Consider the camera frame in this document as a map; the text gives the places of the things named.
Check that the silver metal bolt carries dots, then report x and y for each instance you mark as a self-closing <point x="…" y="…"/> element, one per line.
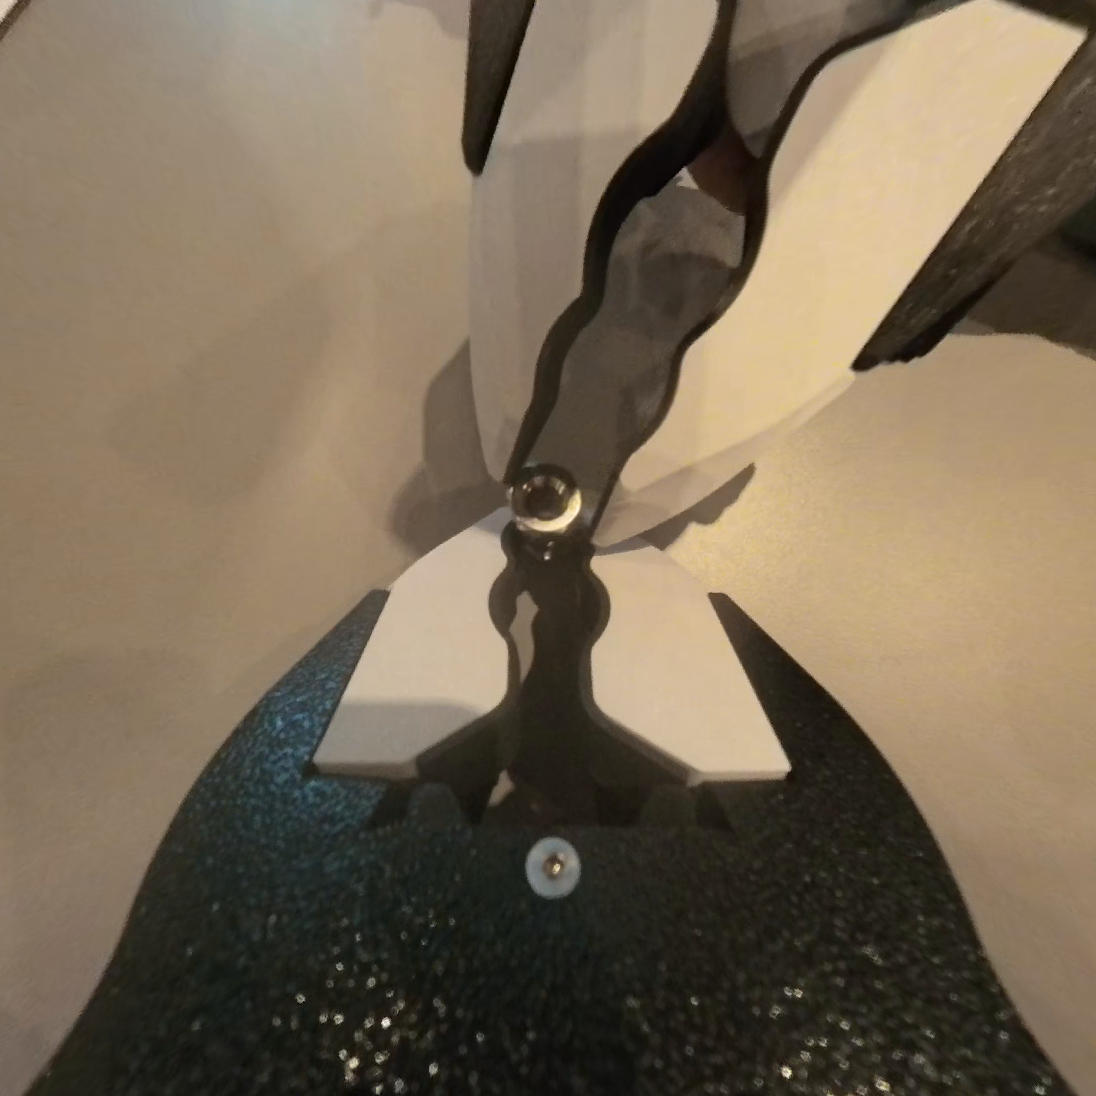
<point x="544" y="498"/>

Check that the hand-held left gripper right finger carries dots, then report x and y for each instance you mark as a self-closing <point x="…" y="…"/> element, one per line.
<point x="676" y="676"/>

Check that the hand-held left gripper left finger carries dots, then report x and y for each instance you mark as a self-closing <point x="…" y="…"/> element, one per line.
<point x="419" y="668"/>

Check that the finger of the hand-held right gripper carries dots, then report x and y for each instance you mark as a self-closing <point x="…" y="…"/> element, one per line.
<point x="856" y="222"/>
<point x="539" y="257"/>

